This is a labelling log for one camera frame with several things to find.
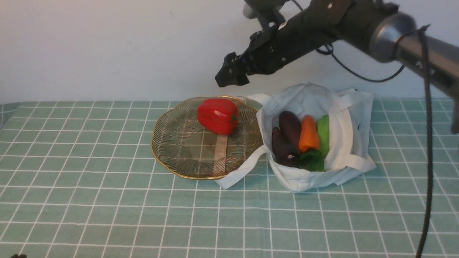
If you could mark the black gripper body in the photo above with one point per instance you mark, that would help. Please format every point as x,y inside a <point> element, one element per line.
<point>274,48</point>

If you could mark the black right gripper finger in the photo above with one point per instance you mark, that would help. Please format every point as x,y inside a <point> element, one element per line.
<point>226,78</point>

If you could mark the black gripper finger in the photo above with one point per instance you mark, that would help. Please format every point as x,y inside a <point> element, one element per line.
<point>233,64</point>

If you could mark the red bell pepper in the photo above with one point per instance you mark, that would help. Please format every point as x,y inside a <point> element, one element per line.
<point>218,115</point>

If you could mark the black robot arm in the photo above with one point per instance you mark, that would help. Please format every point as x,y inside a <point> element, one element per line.
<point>374,27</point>

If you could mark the white cloth tote bag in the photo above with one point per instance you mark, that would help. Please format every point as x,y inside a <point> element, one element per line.
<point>350,113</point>

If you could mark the dark purple eggplant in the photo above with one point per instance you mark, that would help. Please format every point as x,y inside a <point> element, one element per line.
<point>284,151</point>
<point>290,126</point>

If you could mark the gold-rimmed glass plate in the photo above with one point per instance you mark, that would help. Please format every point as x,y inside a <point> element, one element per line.
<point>183,146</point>

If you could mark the orange carrot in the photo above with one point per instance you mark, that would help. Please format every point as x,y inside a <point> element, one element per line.
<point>308,138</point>

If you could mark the green vegetable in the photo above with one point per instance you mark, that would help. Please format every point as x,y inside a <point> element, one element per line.
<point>314,160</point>

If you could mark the green checkered tablecloth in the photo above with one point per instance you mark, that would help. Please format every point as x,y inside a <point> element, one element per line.
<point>78,180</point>

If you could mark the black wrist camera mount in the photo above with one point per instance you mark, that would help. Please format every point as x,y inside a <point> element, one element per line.
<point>267,12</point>

